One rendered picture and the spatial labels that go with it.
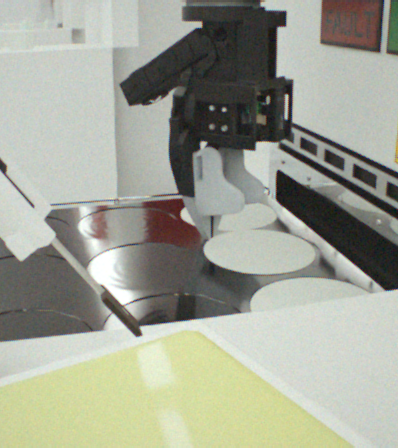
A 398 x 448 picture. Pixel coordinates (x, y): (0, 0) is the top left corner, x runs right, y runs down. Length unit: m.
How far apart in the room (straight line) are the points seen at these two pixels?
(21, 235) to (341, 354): 0.15
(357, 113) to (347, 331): 0.33
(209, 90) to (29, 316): 0.23
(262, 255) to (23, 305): 0.21
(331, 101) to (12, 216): 0.47
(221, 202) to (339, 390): 0.31
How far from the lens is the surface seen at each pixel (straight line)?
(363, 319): 0.31
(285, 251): 0.55
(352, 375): 0.27
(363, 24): 0.58
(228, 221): 0.62
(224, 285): 0.48
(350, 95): 0.61
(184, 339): 0.15
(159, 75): 0.55
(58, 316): 0.45
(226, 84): 0.49
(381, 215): 0.55
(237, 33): 0.50
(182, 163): 0.52
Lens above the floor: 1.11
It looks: 20 degrees down
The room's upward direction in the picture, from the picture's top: straight up
